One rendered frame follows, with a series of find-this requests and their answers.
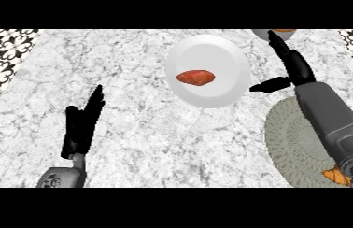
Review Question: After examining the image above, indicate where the black-and-white patterned tile panel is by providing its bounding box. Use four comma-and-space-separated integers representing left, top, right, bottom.
0, 29, 42, 90
338, 29, 353, 50

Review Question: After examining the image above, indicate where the grey-green round placemat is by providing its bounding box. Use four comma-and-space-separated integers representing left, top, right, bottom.
263, 95, 353, 189

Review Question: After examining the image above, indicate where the grey bowl with orange content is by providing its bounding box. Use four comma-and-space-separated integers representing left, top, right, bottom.
250, 29, 299, 42

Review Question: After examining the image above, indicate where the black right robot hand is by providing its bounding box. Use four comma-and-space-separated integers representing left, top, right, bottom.
248, 30, 319, 93

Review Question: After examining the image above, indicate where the orange croissant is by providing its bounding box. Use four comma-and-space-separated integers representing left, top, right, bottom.
322, 165, 353, 187

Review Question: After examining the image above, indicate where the white oval plate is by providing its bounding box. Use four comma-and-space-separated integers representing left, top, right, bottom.
163, 34, 253, 109

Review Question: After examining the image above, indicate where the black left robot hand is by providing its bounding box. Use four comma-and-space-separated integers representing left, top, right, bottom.
59, 84, 107, 160

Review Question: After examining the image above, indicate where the red-brown sweet potato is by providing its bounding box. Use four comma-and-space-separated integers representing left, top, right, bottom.
176, 69, 217, 87

